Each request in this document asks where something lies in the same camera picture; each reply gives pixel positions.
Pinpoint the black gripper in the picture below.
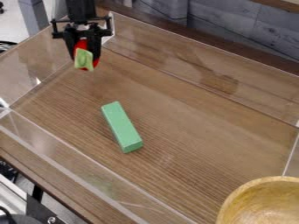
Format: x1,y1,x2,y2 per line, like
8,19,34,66
51,16,114,60

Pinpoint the red plush strawberry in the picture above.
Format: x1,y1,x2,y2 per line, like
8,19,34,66
74,39,99,72

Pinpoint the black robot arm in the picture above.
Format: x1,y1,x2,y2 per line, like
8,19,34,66
51,0,114,67

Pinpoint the green rectangular block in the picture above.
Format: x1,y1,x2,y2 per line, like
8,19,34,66
101,101,145,153

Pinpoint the wooden bowl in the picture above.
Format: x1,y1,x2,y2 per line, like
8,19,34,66
217,176,299,224

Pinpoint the clear acrylic enclosure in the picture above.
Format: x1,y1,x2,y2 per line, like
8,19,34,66
0,16,299,224

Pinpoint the black metal bracket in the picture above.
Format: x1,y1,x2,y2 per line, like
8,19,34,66
26,195,66,224

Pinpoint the black cable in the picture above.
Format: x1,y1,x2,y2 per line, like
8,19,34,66
0,205,19,224

